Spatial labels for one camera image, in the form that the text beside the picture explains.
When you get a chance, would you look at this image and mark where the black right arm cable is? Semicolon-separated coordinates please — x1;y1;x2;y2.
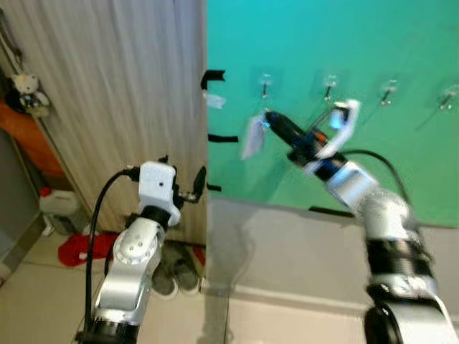
343;148;411;207

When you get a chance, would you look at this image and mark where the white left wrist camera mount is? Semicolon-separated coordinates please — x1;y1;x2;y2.
137;161;182;227

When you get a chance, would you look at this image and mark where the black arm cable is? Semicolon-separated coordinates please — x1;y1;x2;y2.
84;167;141;339
343;148;411;207

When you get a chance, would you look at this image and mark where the grey slipper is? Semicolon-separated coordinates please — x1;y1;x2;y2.
151;244;181;297
169;239;202;292

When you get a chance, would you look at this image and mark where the green wall sheet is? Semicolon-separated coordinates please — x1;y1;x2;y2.
206;0;459;229

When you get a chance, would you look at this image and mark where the clear adhesive wall hook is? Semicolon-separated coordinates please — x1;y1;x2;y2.
255;72;278;100
438;84;459;113
318;73;342;103
379;78;402;108

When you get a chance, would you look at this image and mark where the white plush toy keychain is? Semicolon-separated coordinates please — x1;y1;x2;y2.
7;71;52;120

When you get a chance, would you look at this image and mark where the orange bag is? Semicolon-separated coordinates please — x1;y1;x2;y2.
0;99;67;181

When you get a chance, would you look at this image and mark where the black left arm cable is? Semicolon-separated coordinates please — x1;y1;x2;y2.
84;167;141;339

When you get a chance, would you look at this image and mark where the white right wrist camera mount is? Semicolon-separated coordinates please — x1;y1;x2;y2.
316;99;362;161

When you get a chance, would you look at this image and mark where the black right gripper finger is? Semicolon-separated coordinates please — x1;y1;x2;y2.
264;120;296;148
265;110;309;138

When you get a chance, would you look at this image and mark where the light woodgrain cabinet door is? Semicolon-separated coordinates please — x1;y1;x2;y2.
0;0;208;246

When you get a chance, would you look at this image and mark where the red cloth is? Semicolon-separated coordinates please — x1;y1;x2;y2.
58;232;120;268

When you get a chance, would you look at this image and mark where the grey cabinet side panel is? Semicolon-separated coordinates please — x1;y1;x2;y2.
0;131;44;270

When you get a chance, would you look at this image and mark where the white canister with red cap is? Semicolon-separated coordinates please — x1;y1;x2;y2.
39;187;80;234

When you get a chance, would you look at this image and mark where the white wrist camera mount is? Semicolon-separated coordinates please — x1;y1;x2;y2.
316;99;362;161
137;161;182;227

